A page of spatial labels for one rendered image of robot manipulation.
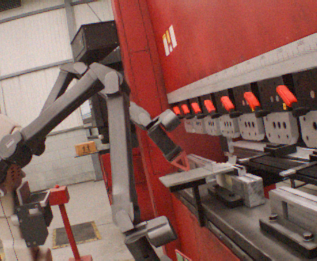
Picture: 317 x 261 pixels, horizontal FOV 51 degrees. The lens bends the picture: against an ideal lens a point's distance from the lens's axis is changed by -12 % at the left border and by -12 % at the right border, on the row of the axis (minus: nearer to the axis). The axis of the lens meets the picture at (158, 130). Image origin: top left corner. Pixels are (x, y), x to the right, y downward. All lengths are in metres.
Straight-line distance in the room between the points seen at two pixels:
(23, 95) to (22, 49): 1.12
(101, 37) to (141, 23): 0.31
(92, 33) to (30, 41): 6.40
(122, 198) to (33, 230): 0.48
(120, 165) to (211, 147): 1.44
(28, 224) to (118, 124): 0.53
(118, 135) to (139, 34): 1.41
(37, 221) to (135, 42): 1.40
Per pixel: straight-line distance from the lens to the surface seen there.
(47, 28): 8.85
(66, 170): 8.53
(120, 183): 0.93
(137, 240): 0.89
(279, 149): 1.49
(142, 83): 2.26
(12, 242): 1.38
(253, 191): 1.26
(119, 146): 0.96
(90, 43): 2.43
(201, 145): 2.32
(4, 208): 1.35
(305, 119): 0.78
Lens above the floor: 1.27
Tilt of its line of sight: 3 degrees down
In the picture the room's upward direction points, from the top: 12 degrees counter-clockwise
